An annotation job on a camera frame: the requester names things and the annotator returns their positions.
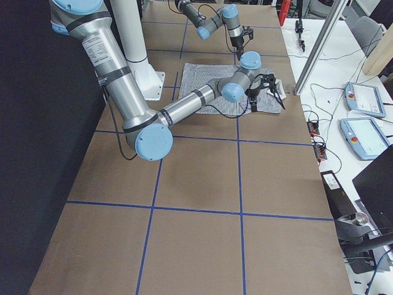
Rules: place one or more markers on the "blue teach pendant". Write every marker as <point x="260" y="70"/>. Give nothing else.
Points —
<point x="364" y="136"/>
<point x="365" y="99"/>

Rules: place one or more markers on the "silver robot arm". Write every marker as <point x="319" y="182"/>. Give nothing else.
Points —
<point x="226" y="16"/>
<point x="111" y="35"/>

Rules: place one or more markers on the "aluminium frame post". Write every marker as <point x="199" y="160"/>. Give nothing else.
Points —
<point x="326" y="30"/>

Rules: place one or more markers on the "silver metal cup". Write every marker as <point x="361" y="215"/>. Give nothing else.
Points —
<point x="360" y="219"/>

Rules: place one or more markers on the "black tripod selfie stick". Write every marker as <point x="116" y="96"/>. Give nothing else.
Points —
<point x="299" y="25"/>

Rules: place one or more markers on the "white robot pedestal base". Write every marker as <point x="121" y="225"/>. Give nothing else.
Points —
<point x="128" y="21"/>

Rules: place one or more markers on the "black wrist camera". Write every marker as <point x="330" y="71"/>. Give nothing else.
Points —
<point x="248" y="31"/>
<point x="268" y="81"/>

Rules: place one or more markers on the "lower blue teach pendant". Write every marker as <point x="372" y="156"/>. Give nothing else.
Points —
<point x="364" y="136"/>

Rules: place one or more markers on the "black monitor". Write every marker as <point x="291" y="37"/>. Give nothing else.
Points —
<point x="374" y="187"/>

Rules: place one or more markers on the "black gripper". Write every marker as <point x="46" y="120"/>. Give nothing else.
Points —
<point x="253" y="93"/>
<point x="236" y="42"/>

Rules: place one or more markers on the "upper blue teach pendant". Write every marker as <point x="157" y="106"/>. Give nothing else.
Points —
<point x="365" y="99"/>

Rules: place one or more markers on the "black orange power strip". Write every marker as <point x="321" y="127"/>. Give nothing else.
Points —
<point x="319" y="144"/>

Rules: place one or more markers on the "black computer box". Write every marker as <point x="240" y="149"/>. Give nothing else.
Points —
<point x="339" y="202"/>

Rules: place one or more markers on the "grey office chair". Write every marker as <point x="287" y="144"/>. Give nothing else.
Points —
<point x="368" y="33"/>

